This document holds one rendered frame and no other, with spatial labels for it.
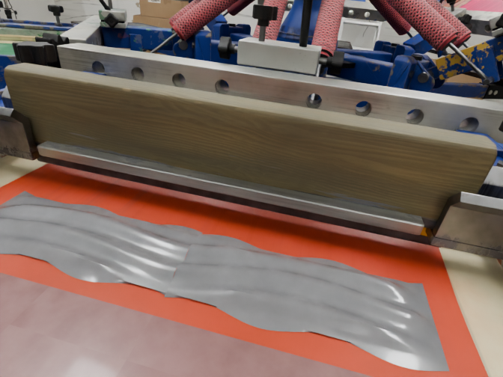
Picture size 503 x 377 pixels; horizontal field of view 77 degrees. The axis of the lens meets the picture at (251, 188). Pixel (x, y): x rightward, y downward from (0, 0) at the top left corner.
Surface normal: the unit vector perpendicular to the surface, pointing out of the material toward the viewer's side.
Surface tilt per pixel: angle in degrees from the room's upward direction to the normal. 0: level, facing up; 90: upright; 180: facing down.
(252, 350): 0
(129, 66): 90
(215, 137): 90
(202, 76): 90
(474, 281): 0
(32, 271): 0
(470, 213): 90
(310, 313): 33
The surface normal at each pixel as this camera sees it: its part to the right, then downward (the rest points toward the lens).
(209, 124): -0.24, 0.48
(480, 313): 0.09, -0.85
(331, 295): -0.09, -0.51
